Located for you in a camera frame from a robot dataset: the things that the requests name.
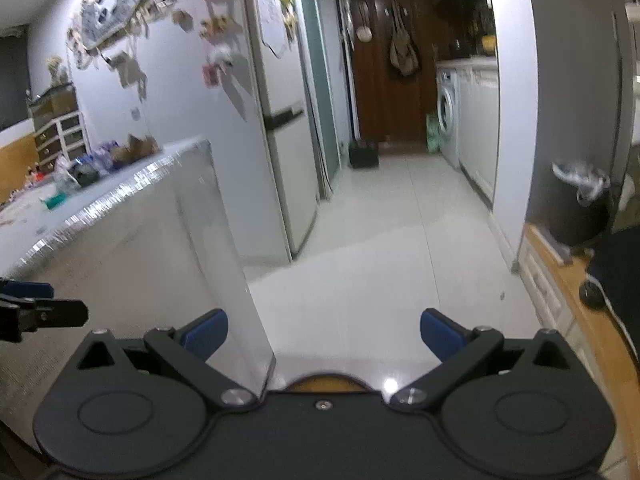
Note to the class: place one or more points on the hanging olive bag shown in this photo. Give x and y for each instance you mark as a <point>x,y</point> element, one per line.
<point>402,52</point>

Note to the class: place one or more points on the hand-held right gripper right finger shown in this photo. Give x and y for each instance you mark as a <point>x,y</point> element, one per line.
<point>442,335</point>

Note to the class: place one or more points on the white kitchen cabinets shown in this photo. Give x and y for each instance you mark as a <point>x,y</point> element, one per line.
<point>477,125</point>

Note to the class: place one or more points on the silver glitter table cover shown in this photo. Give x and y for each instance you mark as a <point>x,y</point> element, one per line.
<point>130,240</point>

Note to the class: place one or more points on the white washing machine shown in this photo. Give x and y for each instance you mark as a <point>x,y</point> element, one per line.
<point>447,115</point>

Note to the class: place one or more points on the black bin with white liner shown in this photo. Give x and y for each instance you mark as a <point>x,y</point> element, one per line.
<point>582,205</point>

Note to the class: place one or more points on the white drawer cabinet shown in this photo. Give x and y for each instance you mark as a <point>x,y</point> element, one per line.
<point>60,135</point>

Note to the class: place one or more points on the brown cardboard box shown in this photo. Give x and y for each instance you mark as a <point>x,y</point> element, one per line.
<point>137,147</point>

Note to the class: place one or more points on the hanging round paddle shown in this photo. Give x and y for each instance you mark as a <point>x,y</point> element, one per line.
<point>364,34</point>

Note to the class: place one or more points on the green bag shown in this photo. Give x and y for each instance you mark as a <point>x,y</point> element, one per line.
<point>432,135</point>

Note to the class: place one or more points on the dried flower bunch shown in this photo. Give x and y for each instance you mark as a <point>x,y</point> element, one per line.
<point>56,70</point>

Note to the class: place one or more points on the wooden topped low cabinet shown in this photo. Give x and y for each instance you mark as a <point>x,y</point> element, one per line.
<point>565,285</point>

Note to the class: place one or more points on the white plush sheep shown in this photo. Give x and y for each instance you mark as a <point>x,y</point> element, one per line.
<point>221,55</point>

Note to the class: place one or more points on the black crate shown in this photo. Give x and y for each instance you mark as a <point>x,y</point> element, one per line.
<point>363,155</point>

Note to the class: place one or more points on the wall hanging banner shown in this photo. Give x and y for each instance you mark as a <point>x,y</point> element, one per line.
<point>112,15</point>

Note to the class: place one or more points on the purple white packet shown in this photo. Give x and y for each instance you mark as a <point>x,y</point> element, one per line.
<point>106,151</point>

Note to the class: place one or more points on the pink hanging tag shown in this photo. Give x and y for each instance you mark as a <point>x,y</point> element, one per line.
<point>210,74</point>

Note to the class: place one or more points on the whiteboard on refrigerator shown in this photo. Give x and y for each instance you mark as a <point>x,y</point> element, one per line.
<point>272,15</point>

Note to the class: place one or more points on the white refrigerator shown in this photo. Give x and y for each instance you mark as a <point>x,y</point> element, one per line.
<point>280,125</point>

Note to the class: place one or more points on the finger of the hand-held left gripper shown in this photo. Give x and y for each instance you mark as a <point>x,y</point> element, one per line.
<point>27,290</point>
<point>55,314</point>

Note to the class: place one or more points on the yellow kitchen container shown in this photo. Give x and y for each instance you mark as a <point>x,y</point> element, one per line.
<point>487,45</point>

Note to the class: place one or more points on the brown wooden door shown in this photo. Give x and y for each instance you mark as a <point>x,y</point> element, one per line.
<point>385,70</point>

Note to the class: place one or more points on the black round object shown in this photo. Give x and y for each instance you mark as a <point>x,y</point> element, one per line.
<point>592,292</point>

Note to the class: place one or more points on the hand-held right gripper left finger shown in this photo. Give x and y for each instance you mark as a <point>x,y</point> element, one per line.
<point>205,335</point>

